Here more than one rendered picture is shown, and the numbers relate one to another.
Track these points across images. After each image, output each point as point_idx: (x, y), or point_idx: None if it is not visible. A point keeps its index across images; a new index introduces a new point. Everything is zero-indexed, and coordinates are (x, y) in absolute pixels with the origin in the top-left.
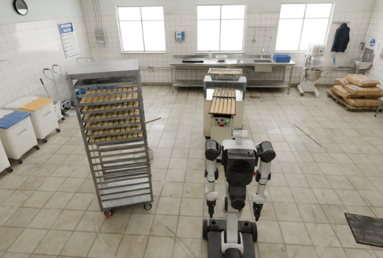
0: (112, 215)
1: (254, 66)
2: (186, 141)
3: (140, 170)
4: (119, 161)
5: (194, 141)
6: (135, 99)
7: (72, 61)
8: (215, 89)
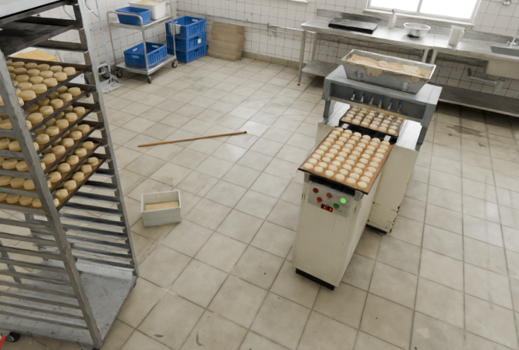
0: (18, 342)
1: (488, 61)
2: (266, 200)
3: (109, 257)
4: (6, 249)
5: (283, 205)
6: (4, 110)
7: None
8: (351, 103)
